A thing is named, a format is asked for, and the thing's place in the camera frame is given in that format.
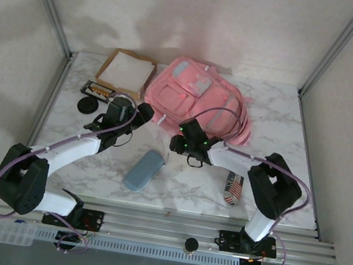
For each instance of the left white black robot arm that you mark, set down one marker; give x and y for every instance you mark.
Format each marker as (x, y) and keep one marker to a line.
(20, 188)

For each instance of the small blue clip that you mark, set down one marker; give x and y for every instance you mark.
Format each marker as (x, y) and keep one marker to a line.
(19, 222)

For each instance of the white paper sheet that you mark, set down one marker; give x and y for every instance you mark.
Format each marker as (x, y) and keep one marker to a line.
(127, 71)

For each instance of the aluminium side rail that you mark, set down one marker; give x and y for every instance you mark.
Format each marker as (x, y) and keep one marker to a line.
(58, 87)
(306, 126)

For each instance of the pink backpack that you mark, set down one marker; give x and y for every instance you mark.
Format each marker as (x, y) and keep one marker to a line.
(199, 95)

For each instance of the black round disc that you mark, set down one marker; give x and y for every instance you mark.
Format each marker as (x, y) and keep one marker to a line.
(87, 106)

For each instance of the blue grey pencil case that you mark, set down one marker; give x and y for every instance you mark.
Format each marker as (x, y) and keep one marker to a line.
(144, 171)

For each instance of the black round knob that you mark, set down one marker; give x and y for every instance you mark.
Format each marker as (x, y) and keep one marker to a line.
(191, 244)

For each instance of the black case with orange figure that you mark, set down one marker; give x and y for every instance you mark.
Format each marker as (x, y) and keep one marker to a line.
(97, 90)

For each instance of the flag-patterned can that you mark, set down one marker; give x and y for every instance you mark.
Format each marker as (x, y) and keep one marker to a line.
(233, 190)

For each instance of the aluminium frame post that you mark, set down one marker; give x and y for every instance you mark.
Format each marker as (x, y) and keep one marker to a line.
(334, 50)
(50, 5)

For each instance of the aluminium cross rail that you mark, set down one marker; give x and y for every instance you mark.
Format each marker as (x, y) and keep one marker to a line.
(161, 229)

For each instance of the clear plastic organizer box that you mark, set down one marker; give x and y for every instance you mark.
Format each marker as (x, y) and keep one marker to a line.
(11, 234)

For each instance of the shallow brown cardboard box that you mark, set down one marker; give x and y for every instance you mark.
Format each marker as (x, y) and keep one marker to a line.
(104, 80)

